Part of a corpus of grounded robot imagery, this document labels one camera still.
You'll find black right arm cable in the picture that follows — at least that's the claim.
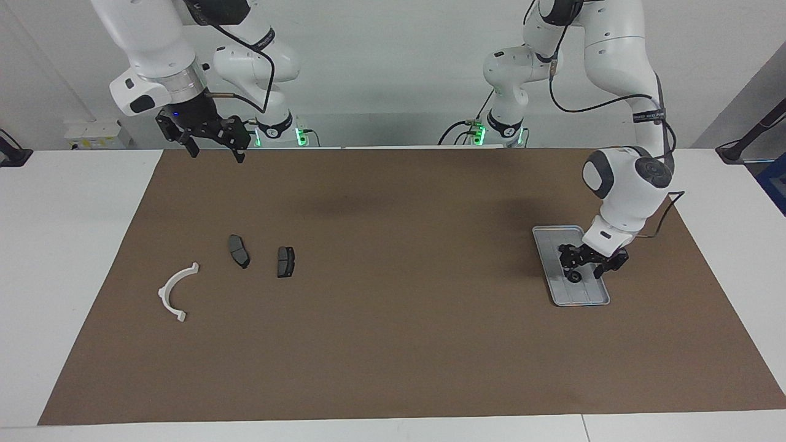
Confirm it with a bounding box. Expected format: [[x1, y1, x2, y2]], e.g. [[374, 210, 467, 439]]
[[195, 9, 278, 116]]

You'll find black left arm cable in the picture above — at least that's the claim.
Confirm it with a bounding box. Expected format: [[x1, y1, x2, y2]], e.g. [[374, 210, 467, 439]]
[[548, 28, 687, 239]]

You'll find brown table mat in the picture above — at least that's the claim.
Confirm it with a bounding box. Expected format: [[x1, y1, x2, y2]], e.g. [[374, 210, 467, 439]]
[[38, 147, 786, 426]]

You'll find black clamp stand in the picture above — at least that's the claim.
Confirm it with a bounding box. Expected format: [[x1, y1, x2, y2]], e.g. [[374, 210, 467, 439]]
[[0, 129, 33, 168], [715, 98, 786, 164]]

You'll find black base cable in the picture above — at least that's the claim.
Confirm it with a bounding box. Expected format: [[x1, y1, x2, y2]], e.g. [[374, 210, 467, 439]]
[[438, 92, 495, 147]]

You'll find elongated dark brake pad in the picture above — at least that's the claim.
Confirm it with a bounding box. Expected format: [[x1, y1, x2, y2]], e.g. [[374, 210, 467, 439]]
[[228, 235, 251, 269]]

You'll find blue box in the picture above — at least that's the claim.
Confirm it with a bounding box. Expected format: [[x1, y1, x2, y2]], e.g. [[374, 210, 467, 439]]
[[757, 153, 786, 215]]

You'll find white semicircular plastic bracket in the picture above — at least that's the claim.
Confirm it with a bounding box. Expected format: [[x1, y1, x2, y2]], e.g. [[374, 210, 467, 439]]
[[158, 263, 200, 323]]

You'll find silver metal tray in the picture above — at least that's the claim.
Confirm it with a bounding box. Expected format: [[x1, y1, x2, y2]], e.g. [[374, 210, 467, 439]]
[[532, 225, 611, 307]]

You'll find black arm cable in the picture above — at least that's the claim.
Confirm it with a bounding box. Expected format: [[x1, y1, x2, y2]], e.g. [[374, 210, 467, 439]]
[[548, 28, 687, 239], [195, 9, 278, 116]]

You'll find white wall power strip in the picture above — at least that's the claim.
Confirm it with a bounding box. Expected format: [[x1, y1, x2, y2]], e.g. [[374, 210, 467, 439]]
[[63, 120, 133, 150]]

